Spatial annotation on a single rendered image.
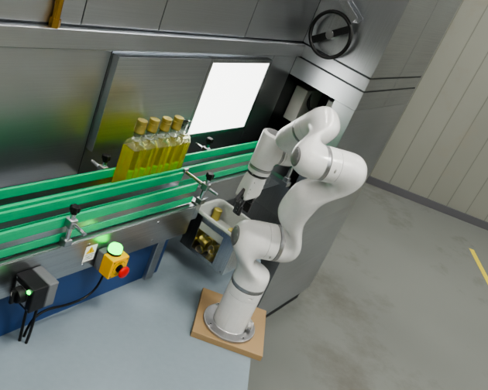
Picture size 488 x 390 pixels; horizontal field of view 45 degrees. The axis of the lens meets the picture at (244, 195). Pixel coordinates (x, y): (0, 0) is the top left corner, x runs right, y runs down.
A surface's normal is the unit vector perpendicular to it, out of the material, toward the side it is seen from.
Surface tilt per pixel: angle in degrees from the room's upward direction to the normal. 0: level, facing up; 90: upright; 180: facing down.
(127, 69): 90
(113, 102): 90
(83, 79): 90
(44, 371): 0
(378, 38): 90
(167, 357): 0
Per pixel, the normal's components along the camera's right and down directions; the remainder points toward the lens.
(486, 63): -0.08, 0.43
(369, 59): -0.56, 0.18
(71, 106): 0.75, 0.53
